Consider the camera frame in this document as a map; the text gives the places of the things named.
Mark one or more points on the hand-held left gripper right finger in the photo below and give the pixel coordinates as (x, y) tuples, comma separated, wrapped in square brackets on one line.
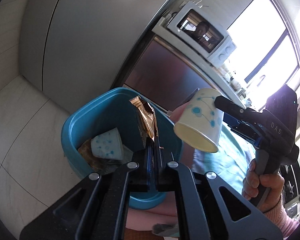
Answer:
[(162, 177)]

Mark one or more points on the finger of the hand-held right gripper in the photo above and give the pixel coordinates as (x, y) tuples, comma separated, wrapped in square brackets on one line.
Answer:
[(190, 97), (230, 105)]

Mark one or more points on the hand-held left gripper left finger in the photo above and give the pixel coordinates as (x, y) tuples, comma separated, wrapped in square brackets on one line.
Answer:
[(149, 170)]

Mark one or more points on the white blue-dotted paper cup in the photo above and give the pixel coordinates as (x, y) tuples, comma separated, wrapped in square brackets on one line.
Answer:
[(202, 120), (106, 145)]

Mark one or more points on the gold brown snack wrapper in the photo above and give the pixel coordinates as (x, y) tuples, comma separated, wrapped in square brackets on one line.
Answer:
[(147, 120)]

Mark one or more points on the brown patterned snack wrapper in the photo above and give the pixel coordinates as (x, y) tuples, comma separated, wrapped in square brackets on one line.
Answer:
[(87, 155)]

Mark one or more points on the blue plastic trash bin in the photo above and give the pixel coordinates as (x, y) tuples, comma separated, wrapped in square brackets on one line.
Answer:
[(107, 110)]

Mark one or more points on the person's right forearm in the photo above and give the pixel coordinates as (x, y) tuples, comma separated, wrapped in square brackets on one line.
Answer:
[(285, 220)]

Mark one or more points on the person's right hand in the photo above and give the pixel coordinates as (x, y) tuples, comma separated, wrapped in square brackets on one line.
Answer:
[(272, 182)]

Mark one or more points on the brown base cabinets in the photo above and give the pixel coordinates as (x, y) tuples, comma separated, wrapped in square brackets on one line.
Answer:
[(160, 70)]

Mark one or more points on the pink garment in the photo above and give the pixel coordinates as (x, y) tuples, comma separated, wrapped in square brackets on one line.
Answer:
[(145, 217)]

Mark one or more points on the teal and grey tablecloth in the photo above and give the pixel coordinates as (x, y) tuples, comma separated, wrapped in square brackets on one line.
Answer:
[(227, 165)]

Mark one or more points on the white microwave oven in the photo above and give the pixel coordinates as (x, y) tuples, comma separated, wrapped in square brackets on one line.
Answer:
[(202, 32)]

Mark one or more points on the kitchen window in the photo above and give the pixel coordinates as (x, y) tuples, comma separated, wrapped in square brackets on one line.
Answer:
[(265, 42)]

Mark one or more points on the grey refrigerator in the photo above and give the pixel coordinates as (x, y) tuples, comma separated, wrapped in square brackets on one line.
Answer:
[(77, 30)]

